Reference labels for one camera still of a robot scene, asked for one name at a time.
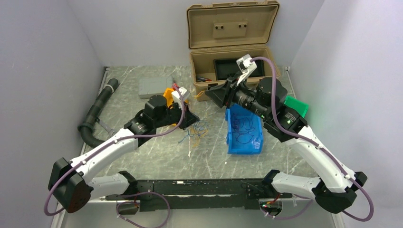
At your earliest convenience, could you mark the blue yellow wire bundle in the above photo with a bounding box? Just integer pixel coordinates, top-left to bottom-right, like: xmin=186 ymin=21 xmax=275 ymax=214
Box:
xmin=178 ymin=89 xmax=210 ymax=149

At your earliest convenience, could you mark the purple wire bundle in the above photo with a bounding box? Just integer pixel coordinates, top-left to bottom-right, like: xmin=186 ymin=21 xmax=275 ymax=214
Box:
xmin=231 ymin=114 xmax=257 ymax=145

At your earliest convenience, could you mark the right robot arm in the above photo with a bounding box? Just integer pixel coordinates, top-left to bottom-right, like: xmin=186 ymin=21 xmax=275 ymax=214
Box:
xmin=205 ymin=77 xmax=367 ymax=214

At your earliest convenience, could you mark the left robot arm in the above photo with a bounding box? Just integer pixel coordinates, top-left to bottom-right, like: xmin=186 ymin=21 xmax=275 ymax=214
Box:
xmin=48 ymin=91 xmax=199 ymax=213

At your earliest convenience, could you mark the black toolbox tray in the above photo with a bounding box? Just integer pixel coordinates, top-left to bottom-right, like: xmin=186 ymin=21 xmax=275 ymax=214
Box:
xmin=213 ymin=58 xmax=265 ymax=80

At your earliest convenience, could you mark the orange plastic bin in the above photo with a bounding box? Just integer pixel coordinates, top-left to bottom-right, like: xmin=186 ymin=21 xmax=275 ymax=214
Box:
xmin=163 ymin=87 xmax=190 ymax=109

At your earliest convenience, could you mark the grey plastic case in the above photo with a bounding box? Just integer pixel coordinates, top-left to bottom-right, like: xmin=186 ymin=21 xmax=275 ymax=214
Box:
xmin=138 ymin=76 xmax=174 ymax=99

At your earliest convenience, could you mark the blue plastic bin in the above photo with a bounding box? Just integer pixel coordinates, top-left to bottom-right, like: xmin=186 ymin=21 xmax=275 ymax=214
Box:
xmin=225 ymin=104 xmax=264 ymax=155

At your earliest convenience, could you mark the tan plastic toolbox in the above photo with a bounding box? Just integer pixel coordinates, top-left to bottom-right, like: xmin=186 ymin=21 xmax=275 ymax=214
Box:
xmin=186 ymin=0 xmax=280 ymax=101

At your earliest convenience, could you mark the silver wrench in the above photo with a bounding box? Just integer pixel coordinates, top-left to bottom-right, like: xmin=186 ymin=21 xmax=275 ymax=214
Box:
xmin=96 ymin=117 xmax=116 ymax=137

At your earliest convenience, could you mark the green plastic bin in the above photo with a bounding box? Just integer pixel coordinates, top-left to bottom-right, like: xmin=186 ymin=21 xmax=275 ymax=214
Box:
xmin=284 ymin=95 xmax=309 ymax=117

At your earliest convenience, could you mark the red handled screwdriver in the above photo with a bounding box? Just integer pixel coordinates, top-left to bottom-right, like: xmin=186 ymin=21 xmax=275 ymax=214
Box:
xmin=196 ymin=76 xmax=212 ymax=82

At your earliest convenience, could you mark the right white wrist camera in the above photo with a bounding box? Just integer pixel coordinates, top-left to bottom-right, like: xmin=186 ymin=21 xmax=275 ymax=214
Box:
xmin=236 ymin=54 xmax=257 ymax=86

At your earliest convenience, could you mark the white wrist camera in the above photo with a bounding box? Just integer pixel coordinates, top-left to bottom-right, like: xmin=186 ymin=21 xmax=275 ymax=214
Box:
xmin=236 ymin=54 xmax=257 ymax=86
xmin=171 ymin=84 xmax=190 ymax=109

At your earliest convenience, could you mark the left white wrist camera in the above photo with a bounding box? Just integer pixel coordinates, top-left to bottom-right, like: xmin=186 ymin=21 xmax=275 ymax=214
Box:
xmin=171 ymin=84 xmax=190 ymax=109

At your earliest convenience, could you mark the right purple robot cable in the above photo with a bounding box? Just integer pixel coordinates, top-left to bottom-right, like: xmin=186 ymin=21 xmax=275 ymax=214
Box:
xmin=250 ymin=57 xmax=375 ymax=222

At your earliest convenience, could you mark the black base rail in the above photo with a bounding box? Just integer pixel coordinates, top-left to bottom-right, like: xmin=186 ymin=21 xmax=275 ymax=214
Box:
xmin=106 ymin=178 xmax=292 ymax=212

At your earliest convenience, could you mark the black corrugated hose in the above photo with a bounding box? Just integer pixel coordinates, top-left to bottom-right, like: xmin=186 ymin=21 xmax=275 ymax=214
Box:
xmin=77 ymin=78 xmax=121 ymax=150

